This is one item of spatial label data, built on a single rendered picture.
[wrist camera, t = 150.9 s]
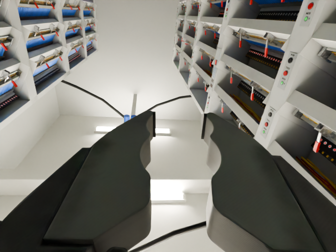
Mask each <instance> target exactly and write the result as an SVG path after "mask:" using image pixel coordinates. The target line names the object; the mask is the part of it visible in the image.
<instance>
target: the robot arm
mask: <svg viewBox="0 0 336 252"><path fill-rule="evenodd" d="M153 137H156V112H155V111H151V110H146V111H144V112H142V113H140V114H139V115H137V116H135V117H133V118H131V119H129V120H128V121H126V122H124V123H122V124H120V125H119V126H117V127H115V128H114V129H112V130H111V131H109V132H108V133H106V134H105V135H104V136H103V137H101V138H100V139H99V140H98V141H97V142H96V143H94V144H93V145H92V146H91V147H82V148H81V149H80V150H79V151H78V152H77V153H76V154H74V155H73V156H72V157H71V158H70V159H69V160H68V161H66V162H65V163H64V164H63V165H62V166H61V167H60V168H58V169H57V170H56V171H55V172H54V173H53V174H52V175H50V176H49V177H48V178H47V179H46V180H45V181H44V182H42V183H41V184H40V185H39V186H38V187H37V188H36V189H34V190H33V191H32V192H31V193H30V194H29V195H28V196H27V197H25V198H24V199H23V200H22V201H21V202H20V203H19V204H18V205H17V206H16V207H15V208H14V209H13V210H12V211H11V212H10V213H9V214H8V215H7V216H6V217H5V218H4V220H3V221H2V222H1V223H0V252H128V250H130V249H131V248H133V247H134V246H136V245H137V244H138V243H140V242H141V241H143V240H144V239H145V238H146V237H147V236H148V235H149V234H150V231H151V221H152V197H151V176H150V174H149V172H148V171H147V170H146V167H147V166H148V164H149V163H150V162H151V140H152V139H153ZM201 139H203V140H204V141H205V143H206V144H207V146H208V152H207V158H206V164H207V166H208V167H209V168H210V170H211V171H212V173H213V176H212V178H211V183H210V188H209V194H208V199H207V205H206V231H207V235H208V237H209V239H210V240H211V241H212V242H213V243H214V244H216V245H217V246H218V247H219V248H221V249H222V250H223V251H224V252H336V206H335V205H334V204H333V203H332V202H331V201H330V200H329V199H328V198H326V197H325V196H324V195H323V194H322V193H321V192H320V191H319V190H318V189H317V188H315V187H314V186H313V185H312V184H311V183H310V182H309V181H308V180H307V179H306V178H304V177H303V176H302V175H301V174H300V173H299V172H298V171H297V170H296V169H295V168H293V167H292V166H291V165H290V164H289V163H288V162H287V161H286V160H285V159H284V158H282V157H281V156H280V155H271V154H270V152H269V151H268V150H266V149H265V148H264V147H263V146H262V145H261V144H260V143H259V142H258V141H256V140H255V139H254V138H253V137H251V136H250V135H248V134H247V133H246V132H244V131H242V130H241V129H239V128H238V127H236V126H234V125H233V124H231V123H229V122H228V121H226V120H224V119H223V118H221V117H219V116H218V115H216V114H215V113H212V112H209V113H203V114H201Z"/></svg>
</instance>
